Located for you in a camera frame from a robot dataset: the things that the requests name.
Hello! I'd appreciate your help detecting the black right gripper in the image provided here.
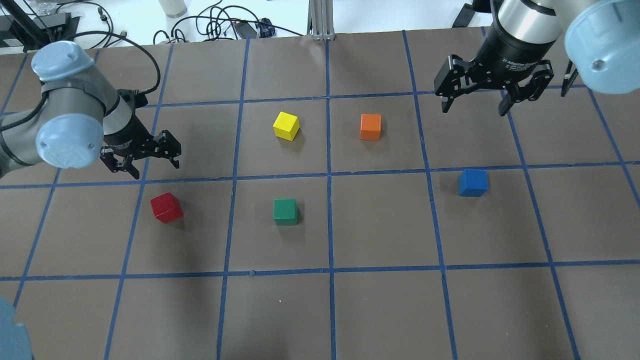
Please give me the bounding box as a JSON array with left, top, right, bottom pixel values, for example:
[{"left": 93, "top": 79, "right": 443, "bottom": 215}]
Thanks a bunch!
[{"left": 433, "top": 23, "right": 554, "bottom": 117}]

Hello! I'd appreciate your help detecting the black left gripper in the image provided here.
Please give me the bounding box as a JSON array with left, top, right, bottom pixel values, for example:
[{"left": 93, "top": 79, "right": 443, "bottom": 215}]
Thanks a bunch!
[{"left": 102, "top": 89, "right": 182, "bottom": 180}]

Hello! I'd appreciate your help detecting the red wooden block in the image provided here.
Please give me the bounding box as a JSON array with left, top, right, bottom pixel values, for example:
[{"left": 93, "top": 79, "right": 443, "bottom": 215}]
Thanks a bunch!
[{"left": 150, "top": 192, "right": 184, "bottom": 224}]

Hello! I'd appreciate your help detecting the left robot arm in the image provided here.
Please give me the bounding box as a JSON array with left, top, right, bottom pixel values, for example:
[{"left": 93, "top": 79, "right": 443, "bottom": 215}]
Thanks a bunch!
[{"left": 0, "top": 40, "right": 182, "bottom": 180}]

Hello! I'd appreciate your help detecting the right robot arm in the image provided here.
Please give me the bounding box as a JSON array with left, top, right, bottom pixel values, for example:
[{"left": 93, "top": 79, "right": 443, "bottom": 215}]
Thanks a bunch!
[{"left": 434, "top": 0, "right": 640, "bottom": 116}]

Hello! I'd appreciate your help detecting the blue wooden block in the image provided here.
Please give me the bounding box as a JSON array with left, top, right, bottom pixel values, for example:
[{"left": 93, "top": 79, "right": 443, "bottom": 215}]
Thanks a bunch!
[{"left": 458, "top": 169, "right": 490, "bottom": 198}]

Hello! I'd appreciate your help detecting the orange wooden block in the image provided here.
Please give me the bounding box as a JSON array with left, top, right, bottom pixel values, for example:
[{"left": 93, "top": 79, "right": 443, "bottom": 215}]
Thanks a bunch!
[{"left": 359, "top": 113, "right": 382, "bottom": 141}]

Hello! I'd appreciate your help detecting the yellow wooden block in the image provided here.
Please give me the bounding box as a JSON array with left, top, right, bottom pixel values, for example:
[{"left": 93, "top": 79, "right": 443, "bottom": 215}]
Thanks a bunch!
[{"left": 272, "top": 111, "right": 300, "bottom": 142}]

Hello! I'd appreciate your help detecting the green wooden block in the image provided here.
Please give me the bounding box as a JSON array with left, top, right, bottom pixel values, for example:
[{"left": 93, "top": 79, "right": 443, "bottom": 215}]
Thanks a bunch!
[{"left": 272, "top": 198, "right": 299, "bottom": 226}]

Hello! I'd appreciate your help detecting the black braided cable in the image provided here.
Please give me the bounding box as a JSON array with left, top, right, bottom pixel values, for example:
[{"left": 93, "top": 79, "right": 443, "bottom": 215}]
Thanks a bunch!
[{"left": 0, "top": 31, "right": 162, "bottom": 133}]

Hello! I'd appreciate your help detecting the aluminium frame post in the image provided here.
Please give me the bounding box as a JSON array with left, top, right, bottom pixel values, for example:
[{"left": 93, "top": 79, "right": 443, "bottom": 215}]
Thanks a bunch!
[{"left": 307, "top": 0, "right": 336, "bottom": 41}]

